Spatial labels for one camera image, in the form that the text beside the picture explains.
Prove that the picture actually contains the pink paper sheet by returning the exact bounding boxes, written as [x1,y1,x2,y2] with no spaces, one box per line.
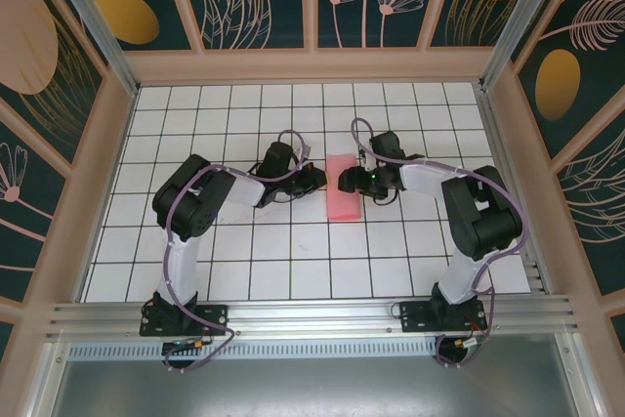
[325,152,362,222]

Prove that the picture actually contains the grey metal bench panel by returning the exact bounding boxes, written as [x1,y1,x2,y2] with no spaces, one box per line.
[41,331,604,417]

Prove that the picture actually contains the aluminium side rail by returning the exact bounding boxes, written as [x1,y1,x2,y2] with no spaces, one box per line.
[476,82,553,294]

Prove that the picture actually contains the long aluminium mounting rail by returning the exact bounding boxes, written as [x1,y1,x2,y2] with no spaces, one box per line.
[46,294,582,340]

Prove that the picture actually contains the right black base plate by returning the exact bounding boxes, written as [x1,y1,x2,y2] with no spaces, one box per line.
[398,300,487,335]

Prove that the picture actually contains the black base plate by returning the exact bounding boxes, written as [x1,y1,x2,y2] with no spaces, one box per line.
[140,303,230,338]
[398,300,487,335]

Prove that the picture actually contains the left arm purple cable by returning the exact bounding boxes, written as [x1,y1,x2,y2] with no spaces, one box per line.
[162,128,313,375]

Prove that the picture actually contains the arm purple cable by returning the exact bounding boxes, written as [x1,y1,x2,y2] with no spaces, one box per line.
[162,128,313,375]
[351,117,531,370]

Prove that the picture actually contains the slotted grey cable duct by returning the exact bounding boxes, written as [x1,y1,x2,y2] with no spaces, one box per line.
[67,342,440,360]

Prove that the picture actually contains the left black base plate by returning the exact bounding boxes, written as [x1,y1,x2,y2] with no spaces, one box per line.
[140,303,230,338]

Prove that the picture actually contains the aluminium corner post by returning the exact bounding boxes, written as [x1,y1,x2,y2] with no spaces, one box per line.
[479,0,587,92]
[41,0,141,96]

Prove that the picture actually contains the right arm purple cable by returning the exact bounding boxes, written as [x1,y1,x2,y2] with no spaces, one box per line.
[351,117,531,370]

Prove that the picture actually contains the small electronics board with wires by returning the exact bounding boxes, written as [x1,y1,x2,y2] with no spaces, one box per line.
[160,336,214,354]
[451,333,489,354]

